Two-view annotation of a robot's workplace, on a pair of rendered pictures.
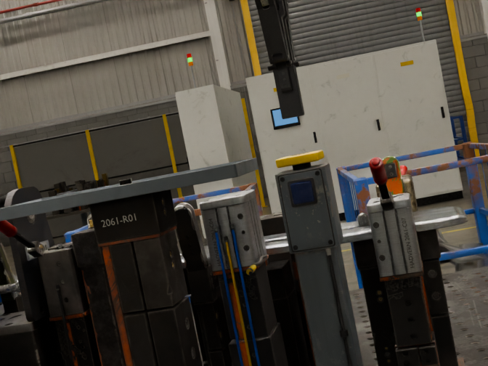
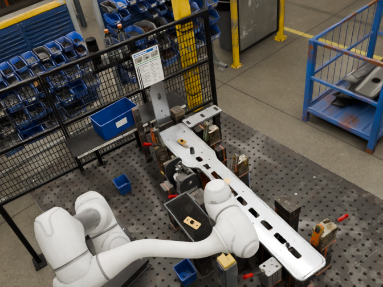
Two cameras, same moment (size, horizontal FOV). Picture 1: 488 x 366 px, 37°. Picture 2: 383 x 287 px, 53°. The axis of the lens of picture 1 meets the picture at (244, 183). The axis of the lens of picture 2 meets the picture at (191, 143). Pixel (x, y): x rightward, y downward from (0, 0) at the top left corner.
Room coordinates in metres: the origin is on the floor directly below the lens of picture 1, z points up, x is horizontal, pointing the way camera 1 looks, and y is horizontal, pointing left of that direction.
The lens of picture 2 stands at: (0.38, -0.74, 2.68)
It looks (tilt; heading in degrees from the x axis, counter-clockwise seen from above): 42 degrees down; 50
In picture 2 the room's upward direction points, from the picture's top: 10 degrees counter-clockwise
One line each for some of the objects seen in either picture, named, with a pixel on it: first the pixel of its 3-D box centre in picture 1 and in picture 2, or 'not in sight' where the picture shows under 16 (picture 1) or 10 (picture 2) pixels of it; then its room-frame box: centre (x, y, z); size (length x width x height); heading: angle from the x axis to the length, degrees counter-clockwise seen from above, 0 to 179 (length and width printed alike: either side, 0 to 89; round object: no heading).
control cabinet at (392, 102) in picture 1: (349, 120); not in sight; (9.37, -1.49, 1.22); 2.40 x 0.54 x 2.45; 85
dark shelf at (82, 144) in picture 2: not in sight; (127, 122); (1.48, 1.23, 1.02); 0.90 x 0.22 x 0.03; 166
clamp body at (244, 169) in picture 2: not in sight; (241, 177); (1.64, 0.33, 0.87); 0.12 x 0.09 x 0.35; 166
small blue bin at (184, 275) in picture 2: not in sight; (185, 273); (0.98, 0.21, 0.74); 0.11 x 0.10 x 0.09; 76
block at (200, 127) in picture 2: not in sight; (202, 142); (1.77, 0.79, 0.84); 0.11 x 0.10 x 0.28; 166
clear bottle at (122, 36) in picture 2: not in sight; (122, 38); (1.72, 1.39, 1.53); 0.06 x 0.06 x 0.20
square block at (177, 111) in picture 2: not in sight; (180, 128); (1.76, 1.00, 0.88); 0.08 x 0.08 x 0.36; 76
